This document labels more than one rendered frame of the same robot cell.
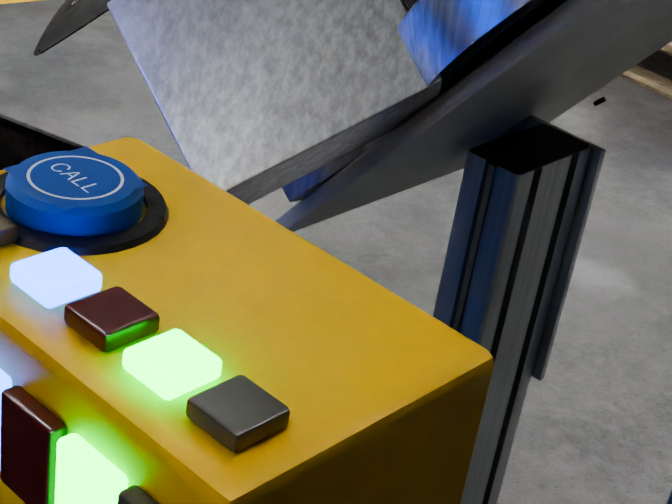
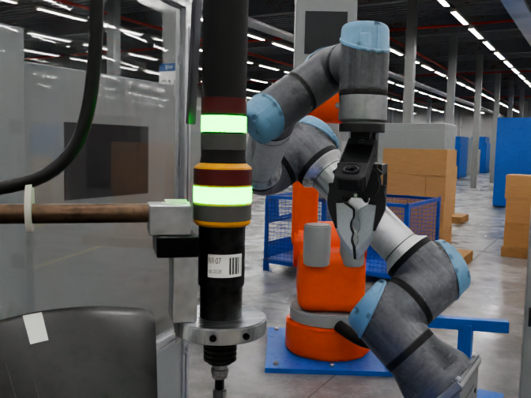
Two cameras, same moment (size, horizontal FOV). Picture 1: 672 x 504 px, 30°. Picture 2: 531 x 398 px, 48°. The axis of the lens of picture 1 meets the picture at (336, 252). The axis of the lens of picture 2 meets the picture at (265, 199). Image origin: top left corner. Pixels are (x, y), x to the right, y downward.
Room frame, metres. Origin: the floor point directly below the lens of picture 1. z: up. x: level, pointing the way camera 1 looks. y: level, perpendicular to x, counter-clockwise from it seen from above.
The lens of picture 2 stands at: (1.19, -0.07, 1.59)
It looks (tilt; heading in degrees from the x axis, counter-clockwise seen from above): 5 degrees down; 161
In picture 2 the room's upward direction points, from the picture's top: 1 degrees clockwise
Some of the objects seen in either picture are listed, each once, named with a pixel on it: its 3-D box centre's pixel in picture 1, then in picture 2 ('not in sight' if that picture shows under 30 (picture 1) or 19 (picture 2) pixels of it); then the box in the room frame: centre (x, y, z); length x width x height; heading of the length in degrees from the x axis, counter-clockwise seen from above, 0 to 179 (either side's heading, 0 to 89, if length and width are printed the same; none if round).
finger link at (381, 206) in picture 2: not in sight; (370, 202); (0.38, 0.38, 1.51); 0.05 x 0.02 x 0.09; 51
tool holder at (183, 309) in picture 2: not in sight; (208, 268); (0.76, 0.04, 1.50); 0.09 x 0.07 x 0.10; 86
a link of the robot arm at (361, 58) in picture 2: not in sight; (363, 60); (0.35, 0.38, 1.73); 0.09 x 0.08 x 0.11; 2
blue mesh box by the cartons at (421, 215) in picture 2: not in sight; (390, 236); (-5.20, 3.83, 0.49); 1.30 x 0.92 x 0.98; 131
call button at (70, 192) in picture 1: (74, 197); not in sight; (0.33, 0.08, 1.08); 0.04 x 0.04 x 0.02
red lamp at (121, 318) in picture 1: (111, 318); not in sight; (0.27, 0.05, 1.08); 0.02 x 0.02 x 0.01; 51
